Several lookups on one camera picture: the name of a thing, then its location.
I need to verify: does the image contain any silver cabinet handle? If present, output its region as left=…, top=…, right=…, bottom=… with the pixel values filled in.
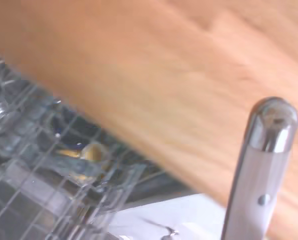
left=141, top=216, right=181, bottom=240

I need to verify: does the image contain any grey wire dishwasher rack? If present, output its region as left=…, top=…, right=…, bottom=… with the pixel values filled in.
left=0, top=51, right=170, bottom=240

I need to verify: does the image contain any yellow dish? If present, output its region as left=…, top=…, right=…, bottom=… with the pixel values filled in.
left=55, top=141, right=108, bottom=181

